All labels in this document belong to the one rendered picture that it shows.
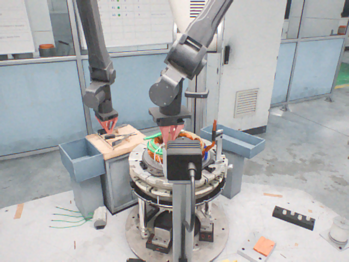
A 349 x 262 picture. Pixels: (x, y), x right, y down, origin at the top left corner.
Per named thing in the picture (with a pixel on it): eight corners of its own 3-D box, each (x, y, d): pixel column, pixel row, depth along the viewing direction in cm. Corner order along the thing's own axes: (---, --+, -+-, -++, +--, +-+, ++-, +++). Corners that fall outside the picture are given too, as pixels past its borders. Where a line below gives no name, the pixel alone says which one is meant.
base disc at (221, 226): (149, 290, 82) (149, 288, 82) (112, 210, 113) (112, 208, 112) (251, 241, 98) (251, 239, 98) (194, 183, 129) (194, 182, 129)
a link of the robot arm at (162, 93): (208, 58, 66) (178, 38, 65) (202, 72, 56) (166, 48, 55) (182, 97, 72) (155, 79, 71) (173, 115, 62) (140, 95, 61)
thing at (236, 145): (256, 197, 122) (265, 140, 110) (243, 209, 115) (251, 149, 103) (211, 174, 138) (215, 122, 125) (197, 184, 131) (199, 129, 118)
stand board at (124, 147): (104, 160, 100) (104, 154, 99) (85, 141, 114) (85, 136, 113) (151, 144, 111) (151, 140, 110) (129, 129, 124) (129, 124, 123)
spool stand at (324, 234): (340, 252, 96) (348, 230, 92) (318, 234, 103) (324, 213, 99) (357, 243, 100) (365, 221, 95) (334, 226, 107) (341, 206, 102)
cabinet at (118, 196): (112, 215, 112) (105, 160, 100) (95, 192, 125) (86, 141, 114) (153, 197, 122) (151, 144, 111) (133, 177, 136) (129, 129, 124)
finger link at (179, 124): (182, 148, 76) (185, 117, 71) (157, 152, 73) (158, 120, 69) (174, 136, 81) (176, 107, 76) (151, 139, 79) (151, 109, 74)
